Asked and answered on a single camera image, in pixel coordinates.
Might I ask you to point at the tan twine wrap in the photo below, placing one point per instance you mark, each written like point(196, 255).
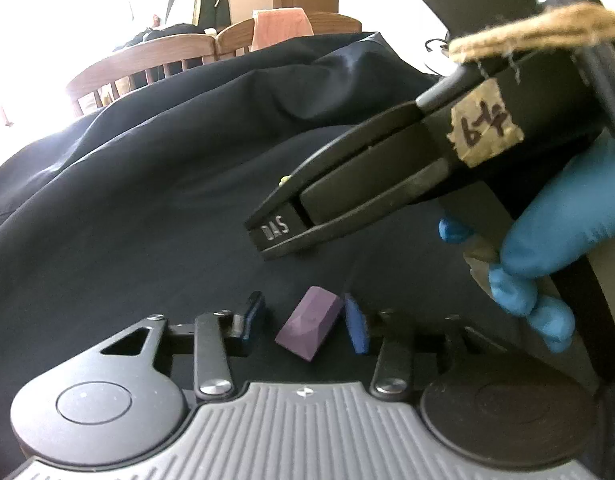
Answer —
point(527, 35)

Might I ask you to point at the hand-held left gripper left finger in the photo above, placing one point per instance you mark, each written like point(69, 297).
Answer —
point(252, 320)

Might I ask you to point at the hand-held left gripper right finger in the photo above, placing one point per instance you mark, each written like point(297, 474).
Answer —
point(357, 325)

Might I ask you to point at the purple eraser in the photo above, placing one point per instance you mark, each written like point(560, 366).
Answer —
point(307, 325)

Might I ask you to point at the person's right hand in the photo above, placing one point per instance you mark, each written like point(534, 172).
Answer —
point(562, 220)

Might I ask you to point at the pink towel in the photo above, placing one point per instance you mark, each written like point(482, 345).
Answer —
point(279, 29)

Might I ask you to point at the dark clothes pile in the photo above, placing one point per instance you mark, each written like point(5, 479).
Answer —
point(162, 34)

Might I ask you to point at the dark navy cloth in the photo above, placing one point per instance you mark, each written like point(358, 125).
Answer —
point(137, 210)

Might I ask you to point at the dark green bag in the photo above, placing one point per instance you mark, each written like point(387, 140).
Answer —
point(212, 7)

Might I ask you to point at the wooden chair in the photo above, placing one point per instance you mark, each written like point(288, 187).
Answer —
point(137, 62)
point(327, 22)

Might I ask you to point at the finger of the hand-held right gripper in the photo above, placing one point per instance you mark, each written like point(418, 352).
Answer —
point(357, 185)

